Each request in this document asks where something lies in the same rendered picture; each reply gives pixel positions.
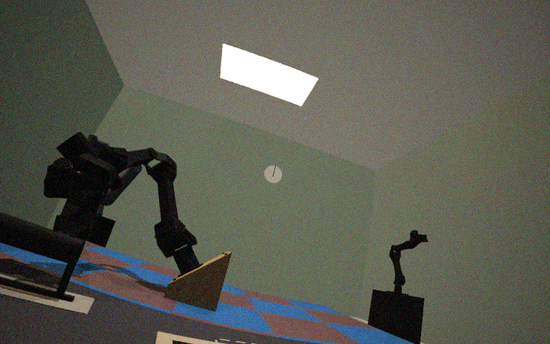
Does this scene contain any beige square tile with dark centre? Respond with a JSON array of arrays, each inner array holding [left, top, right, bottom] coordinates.
[[155, 331, 228, 344]]

